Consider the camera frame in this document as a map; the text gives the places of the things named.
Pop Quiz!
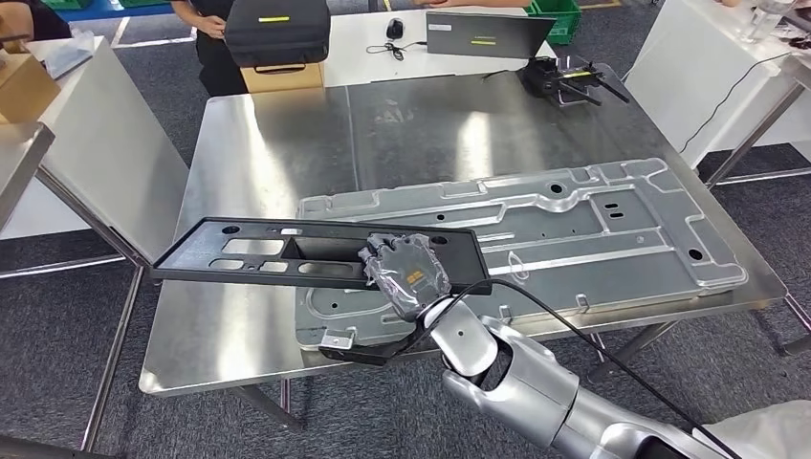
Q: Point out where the stainless steel workbench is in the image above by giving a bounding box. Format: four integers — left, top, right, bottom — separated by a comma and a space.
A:
78, 63, 811, 452

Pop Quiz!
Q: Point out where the dark grey laptop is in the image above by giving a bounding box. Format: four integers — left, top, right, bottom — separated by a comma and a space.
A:
426, 11, 558, 60

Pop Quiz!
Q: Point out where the brown cardboard box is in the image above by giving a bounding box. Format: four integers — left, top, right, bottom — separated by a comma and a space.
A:
0, 50, 63, 124
240, 61, 325, 95

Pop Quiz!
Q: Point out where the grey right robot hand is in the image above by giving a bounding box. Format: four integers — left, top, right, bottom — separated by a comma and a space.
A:
358, 232, 452, 322

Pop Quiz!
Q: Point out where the black plastic panel part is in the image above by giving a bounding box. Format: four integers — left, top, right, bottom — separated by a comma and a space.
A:
149, 216, 493, 297

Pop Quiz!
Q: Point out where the thin black wire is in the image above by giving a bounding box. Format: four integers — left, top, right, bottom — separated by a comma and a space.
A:
677, 52, 793, 155

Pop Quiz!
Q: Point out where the person's hand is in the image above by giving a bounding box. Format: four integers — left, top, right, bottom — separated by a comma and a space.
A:
197, 15, 228, 40

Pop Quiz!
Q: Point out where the black carry bag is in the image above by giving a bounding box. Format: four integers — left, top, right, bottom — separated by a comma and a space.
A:
225, 0, 332, 70

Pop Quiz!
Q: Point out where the stamped grey metal plate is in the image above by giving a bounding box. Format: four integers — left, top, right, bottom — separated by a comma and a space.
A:
293, 158, 749, 353

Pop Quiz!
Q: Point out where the white desk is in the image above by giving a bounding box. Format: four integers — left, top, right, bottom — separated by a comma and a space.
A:
322, 6, 559, 88

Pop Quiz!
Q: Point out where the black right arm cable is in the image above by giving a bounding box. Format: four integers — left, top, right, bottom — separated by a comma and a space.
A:
418, 278, 742, 459

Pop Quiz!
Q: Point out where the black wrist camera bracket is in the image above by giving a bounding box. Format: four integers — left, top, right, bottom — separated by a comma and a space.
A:
318, 319, 438, 367

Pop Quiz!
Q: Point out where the person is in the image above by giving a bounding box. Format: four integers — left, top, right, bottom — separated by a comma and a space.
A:
170, 0, 249, 98
693, 400, 811, 459
0, 0, 73, 54

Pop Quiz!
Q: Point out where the clear plastic bag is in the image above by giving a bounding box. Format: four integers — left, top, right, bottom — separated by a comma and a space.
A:
44, 28, 97, 80

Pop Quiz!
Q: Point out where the black coiled cord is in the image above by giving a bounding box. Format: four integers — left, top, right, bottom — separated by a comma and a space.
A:
365, 38, 427, 63

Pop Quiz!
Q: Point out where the steel table with white panel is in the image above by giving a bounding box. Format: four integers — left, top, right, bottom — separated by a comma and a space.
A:
0, 34, 191, 283
624, 0, 811, 188

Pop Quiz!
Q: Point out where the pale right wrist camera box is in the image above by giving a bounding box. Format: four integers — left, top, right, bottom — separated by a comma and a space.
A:
319, 329, 356, 352

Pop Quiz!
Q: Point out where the clear plastic bottle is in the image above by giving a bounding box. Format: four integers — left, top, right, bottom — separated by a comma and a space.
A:
737, 0, 797, 44

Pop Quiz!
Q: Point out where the black clamp tool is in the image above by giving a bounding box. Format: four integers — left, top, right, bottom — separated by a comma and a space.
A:
484, 55, 631, 109

